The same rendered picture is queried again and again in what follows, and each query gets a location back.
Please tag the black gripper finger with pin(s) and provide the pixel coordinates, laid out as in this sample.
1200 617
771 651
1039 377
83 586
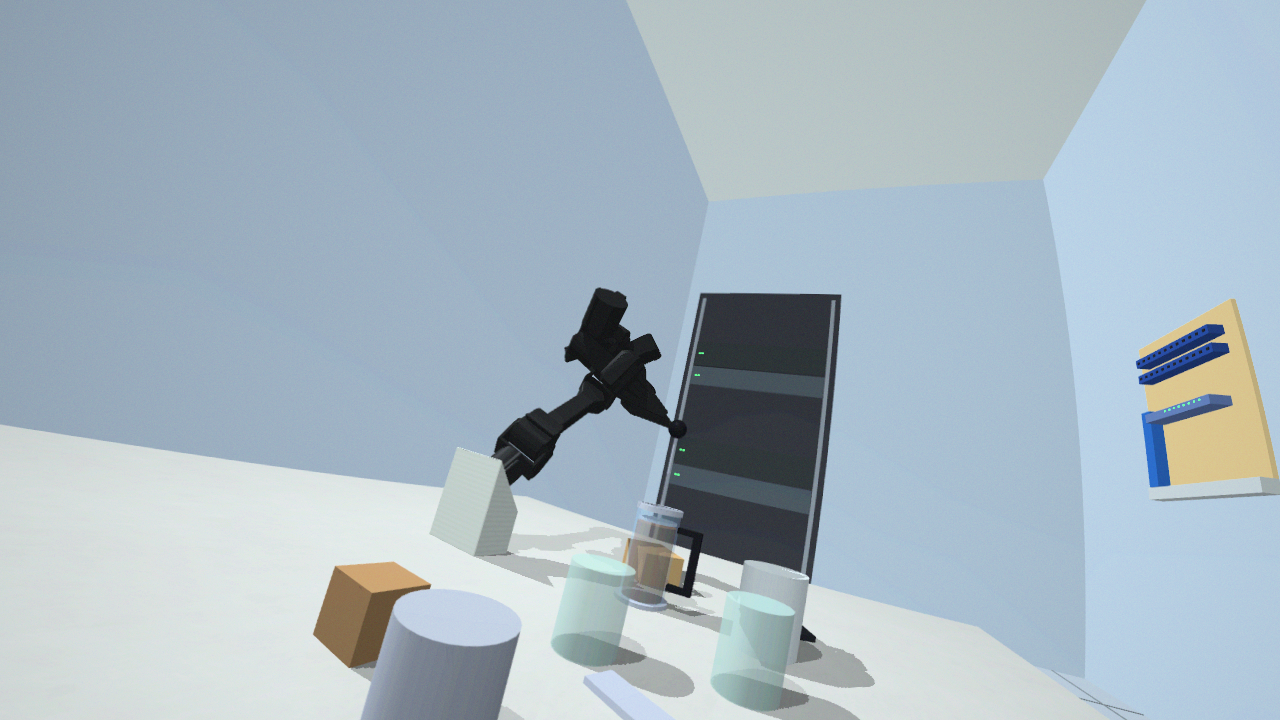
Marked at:
635 390
639 412

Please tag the glass french press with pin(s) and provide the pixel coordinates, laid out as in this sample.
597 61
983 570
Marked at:
652 545

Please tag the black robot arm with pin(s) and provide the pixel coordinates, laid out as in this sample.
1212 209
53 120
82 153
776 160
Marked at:
536 434

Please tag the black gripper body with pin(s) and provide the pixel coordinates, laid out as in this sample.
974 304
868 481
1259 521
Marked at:
612 369

